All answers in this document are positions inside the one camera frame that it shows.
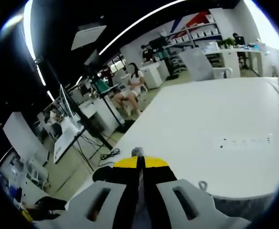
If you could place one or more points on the storage shelf with white bins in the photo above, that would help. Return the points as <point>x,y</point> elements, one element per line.
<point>201,33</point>

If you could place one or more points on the long white desk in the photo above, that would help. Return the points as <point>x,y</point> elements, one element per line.
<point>230,59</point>

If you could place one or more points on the dark cloth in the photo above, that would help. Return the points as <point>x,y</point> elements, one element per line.
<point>48,205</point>

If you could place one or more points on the white cabinet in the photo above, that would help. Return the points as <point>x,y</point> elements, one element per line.
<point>153,76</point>

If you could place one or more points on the black monitor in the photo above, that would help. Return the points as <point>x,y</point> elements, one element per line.
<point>158,44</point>

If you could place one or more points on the black bag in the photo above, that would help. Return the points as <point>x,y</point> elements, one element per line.
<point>101,174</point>

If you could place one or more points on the white plastic chair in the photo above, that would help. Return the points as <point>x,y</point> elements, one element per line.
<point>144,87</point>

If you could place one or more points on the long ceiling light strip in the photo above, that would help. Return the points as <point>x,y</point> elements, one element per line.
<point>142,22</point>

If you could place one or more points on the small potted plants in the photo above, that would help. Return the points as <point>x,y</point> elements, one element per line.
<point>226,43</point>

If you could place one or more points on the white ceiling panel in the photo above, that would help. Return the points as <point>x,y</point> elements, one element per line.
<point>88,38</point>

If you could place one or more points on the teal panel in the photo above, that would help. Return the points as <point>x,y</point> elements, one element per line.
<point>102,86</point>

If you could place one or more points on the bright ceiling light strip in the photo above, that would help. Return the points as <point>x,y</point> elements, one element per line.
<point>30,43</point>

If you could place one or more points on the white storage rack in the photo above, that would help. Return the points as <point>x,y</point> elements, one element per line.
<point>35,171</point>

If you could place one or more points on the white recessed power strip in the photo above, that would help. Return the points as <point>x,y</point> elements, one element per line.
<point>242,142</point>

